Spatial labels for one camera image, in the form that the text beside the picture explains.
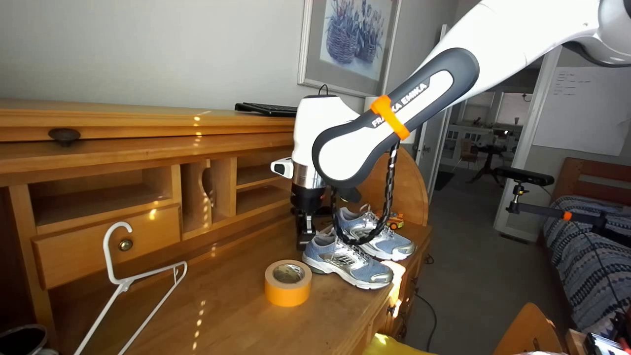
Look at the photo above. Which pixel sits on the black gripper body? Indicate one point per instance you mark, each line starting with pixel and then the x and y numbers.
pixel 308 199

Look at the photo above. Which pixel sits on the blue grey sneaker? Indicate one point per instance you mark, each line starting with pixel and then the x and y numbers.
pixel 387 242
pixel 347 262

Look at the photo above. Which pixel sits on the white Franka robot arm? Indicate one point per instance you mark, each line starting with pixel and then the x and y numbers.
pixel 499 39

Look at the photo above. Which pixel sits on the orange tape roll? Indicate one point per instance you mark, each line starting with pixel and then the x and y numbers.
pixel 286 292

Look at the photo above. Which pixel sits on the orange toy car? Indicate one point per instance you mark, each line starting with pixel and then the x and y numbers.
pixel 396 221

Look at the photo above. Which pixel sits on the black keyboard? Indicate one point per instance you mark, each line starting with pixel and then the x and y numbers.
pixel 262 108

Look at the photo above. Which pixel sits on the wooden roll-top desk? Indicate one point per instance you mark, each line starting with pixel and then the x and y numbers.
pixel 229 315

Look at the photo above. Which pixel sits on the yellow cushion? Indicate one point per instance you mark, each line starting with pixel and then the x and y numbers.
pixel 390 345

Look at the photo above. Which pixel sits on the framed flower picture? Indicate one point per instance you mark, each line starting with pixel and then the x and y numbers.
pixel 351 31

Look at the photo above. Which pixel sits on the black tripod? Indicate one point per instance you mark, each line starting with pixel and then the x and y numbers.
pixel 489 152

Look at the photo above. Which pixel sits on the bed with striped blanket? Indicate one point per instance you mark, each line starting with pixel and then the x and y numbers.
pixel 584 262

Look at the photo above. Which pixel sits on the white whiteboard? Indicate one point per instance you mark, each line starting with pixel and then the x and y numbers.
pixel 584 110

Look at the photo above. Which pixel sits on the black round object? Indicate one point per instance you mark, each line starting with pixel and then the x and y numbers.
pixel 20 341

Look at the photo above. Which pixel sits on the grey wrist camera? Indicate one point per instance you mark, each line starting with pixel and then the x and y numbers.
pixel 282 165

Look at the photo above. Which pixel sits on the black stereo camera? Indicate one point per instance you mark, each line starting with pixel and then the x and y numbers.
pixel 525 175

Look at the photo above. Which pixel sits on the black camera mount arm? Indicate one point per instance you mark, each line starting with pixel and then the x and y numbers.
pixel 544 209

